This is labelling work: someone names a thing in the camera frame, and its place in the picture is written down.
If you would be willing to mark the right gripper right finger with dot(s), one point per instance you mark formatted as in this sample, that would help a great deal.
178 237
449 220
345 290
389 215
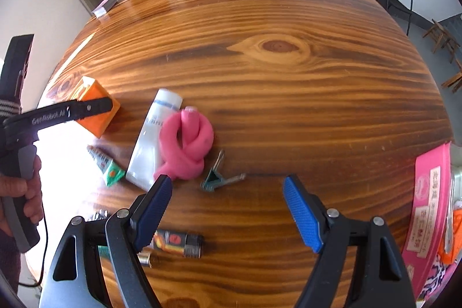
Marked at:
327 236

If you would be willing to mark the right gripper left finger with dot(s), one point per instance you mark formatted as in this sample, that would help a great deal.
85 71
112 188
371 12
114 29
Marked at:
132 229

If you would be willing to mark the green tube with gold cap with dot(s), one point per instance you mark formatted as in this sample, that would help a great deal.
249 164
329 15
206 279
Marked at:
146 259

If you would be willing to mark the dark patterned small battery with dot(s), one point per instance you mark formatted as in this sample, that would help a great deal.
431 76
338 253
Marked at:
179 243

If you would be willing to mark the small white green tube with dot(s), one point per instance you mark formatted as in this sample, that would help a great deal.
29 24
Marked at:
112 172

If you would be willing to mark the large white cream tube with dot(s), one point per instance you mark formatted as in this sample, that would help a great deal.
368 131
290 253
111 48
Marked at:
146 157

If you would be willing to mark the light orange toy cube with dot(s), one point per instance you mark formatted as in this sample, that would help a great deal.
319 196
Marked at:
100 106

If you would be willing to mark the teal binder clip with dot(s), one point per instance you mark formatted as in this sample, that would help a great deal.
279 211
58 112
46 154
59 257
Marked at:
215 180

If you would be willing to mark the large metal clamp clip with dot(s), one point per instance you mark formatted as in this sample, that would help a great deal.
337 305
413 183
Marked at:
449 219

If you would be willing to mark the leopard print fabric scrunchie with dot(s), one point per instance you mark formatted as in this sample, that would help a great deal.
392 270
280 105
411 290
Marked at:
437 279

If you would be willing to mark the bright orange toy cube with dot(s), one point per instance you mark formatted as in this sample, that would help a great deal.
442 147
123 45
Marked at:
450 257

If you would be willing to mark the person's left hand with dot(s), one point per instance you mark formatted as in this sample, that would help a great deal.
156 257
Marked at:
31 190

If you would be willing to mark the pink metal tin box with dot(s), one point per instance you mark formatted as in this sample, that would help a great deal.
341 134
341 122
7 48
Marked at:
428 216

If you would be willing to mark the deck of cards box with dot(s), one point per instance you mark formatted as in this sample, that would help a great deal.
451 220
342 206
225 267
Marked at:
103 8

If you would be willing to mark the wooden chair set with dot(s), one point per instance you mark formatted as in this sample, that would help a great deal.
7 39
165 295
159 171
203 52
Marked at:
455 82

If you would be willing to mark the wooden stool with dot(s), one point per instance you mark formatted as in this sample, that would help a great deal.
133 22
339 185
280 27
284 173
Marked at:
443 39

